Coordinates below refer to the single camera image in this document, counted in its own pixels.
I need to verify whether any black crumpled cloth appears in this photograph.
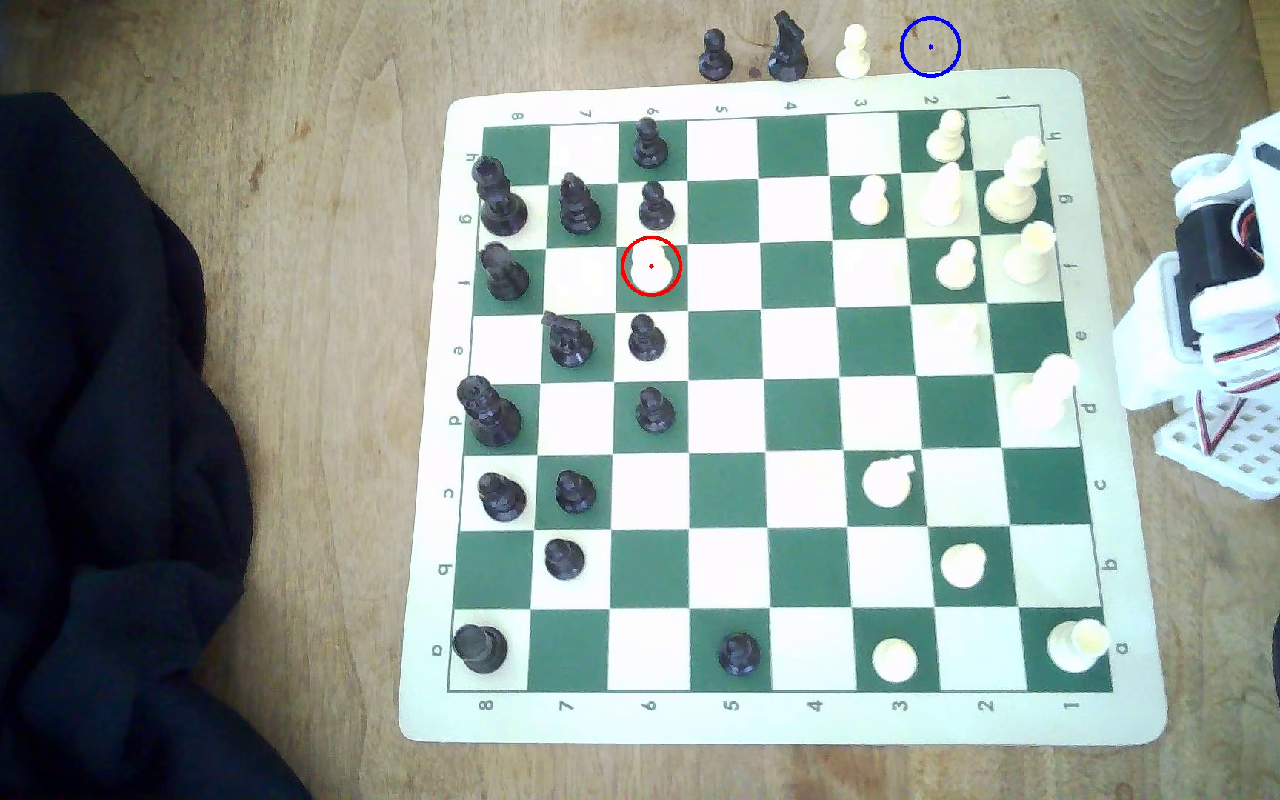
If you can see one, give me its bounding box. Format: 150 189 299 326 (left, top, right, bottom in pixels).
0 89 313 800

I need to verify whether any green and white chessboard mat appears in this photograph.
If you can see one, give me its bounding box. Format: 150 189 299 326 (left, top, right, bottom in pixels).
396 69 1169 746

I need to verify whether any white pawn chess piece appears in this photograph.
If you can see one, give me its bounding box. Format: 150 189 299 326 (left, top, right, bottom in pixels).
925 109 969 164
939 543 988 590
834 24 873 80
934 305 982 355
627 242 677 295
871 638 919 684
934 238 980 291
850 174 891 228

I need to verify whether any black queen chess piece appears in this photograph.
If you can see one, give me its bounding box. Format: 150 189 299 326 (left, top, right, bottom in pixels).
456 376 524 449

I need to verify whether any white king chess piece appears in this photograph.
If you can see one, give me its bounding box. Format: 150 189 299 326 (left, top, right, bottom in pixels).
1009 353 1082 433

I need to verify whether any white bishop chess piece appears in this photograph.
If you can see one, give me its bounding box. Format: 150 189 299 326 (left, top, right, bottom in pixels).
1003 221 1058 286
918 162 966 228

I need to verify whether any white queen chess piece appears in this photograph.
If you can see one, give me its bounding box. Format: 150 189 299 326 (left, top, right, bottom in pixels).
982 136 1048 224

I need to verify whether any white knight chess piece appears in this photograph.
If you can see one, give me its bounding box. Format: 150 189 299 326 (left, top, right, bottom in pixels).
861 453 918 509

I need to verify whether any white rook chess piece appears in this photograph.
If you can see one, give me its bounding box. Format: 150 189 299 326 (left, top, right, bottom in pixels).
1045 618 1110 675

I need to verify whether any white perforated base plate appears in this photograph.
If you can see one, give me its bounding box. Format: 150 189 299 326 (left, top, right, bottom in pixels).
1153 389 1280 501

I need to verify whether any black knight chess piece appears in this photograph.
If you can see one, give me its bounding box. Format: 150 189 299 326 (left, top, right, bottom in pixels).
765 11 811 84
542 312 596 369

